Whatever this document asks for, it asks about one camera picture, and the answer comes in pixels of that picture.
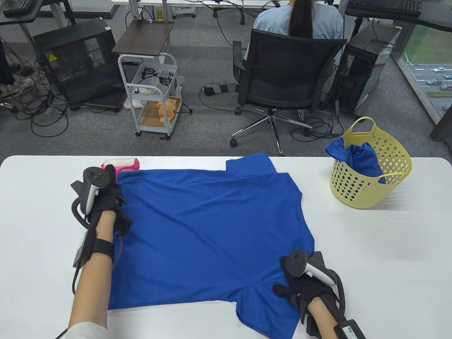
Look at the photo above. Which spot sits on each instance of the person's left hand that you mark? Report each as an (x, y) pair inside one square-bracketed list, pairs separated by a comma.
[(109, 201)]

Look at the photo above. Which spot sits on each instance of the person's right hand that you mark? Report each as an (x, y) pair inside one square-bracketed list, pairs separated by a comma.
[(310, 287)]

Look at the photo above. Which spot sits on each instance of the pink lint roller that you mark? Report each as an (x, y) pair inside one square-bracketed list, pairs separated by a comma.
[(127, 164)]

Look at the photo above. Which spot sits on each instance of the blue t-shirt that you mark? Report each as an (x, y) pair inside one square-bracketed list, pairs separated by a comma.
[(363, 159), (212, 229)]

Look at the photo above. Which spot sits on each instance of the person's right forearm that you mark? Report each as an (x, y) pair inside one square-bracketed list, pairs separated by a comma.
[(323, 317)]

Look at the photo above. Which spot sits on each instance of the person's left forearm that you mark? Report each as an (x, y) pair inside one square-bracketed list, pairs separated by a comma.
[(93, 289)]

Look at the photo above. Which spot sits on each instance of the dark grey left hand controller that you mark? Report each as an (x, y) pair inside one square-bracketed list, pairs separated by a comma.
[(95, 176)]

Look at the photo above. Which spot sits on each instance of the dark grey hand controller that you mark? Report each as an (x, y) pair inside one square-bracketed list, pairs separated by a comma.
[(295, 263), (95, 176)]

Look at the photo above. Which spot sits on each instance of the dark grey right hand controller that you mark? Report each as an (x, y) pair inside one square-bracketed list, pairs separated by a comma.
[(295, 263)]

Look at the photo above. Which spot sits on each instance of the yellow perforated plastic basket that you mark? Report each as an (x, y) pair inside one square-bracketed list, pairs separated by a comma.
[(363, 194)]

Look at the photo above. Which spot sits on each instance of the orange cloth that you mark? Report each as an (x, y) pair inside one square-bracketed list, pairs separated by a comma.
[(166, 109)]

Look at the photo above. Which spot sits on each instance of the white rolling cart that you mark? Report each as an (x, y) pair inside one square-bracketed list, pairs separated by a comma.
[(144, 97)]

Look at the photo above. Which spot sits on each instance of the person's white shirt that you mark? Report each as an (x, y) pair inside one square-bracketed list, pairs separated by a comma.
[(86, 332)]

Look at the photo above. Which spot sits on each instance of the black foot pedal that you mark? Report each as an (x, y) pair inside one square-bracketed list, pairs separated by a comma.
[(217, 88)]

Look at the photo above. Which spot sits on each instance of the brown side table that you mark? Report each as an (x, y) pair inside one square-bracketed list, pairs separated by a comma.
[(144, 37)]

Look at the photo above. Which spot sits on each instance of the black open computer case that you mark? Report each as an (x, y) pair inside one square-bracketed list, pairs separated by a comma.
[(70, 31)]

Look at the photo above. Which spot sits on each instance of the white desk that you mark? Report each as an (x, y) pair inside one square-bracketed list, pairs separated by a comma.
[(134, 9)]

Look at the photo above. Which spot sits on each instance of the black desk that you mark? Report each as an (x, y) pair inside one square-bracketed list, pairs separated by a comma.
[(438, 16), (88, 7)]

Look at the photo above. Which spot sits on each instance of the small white storage cart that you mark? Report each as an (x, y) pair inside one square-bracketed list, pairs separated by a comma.
[(183, 10)]

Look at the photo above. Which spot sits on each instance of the black keyboard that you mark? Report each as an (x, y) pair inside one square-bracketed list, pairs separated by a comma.
[(17, 6), (385, 6)]

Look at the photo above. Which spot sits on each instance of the black mesh office chair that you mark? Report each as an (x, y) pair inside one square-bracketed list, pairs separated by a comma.
[(293, 70)]

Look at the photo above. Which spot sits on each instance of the black computer tower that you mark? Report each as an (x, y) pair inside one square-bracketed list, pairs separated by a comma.
[(367, 63)]

